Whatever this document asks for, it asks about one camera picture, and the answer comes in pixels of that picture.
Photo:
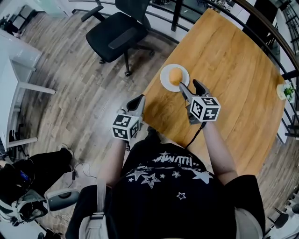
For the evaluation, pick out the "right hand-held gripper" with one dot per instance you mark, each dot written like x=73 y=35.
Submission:
x=203 y=109

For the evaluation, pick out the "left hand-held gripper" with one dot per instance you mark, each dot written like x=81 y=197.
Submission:
x=126 y=127

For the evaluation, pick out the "orange fruit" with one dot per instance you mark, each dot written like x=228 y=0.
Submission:
x=175 y=75

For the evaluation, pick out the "white round plate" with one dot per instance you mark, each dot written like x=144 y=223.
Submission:
x=164 y=79

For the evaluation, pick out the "person's left forearm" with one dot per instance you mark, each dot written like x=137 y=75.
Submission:
x=113 y=161

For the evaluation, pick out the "person's right forearm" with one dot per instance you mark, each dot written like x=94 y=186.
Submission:
x=218 y=151

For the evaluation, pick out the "person's black trousers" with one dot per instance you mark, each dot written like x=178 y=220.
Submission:
x=154 y=136

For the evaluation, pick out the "black office chair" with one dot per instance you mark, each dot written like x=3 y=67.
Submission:
x=116 y=35

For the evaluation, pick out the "small potted flower plant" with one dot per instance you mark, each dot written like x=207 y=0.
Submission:
x=286 y=91

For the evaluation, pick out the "black power adapter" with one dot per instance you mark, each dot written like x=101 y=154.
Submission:
x=73 y=175

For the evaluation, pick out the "person's black star-print t-shirt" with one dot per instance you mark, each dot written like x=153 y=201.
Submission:
x=175 y=200

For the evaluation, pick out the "white desk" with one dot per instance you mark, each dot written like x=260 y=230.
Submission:
x=14 y=77

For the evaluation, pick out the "frosted glass door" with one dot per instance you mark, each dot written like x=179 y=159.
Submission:
x=54 y=7

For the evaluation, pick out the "light grey pouch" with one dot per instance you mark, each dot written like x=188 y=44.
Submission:
x=248 y=224

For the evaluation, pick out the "black side table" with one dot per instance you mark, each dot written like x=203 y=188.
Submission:
x=22 y=17

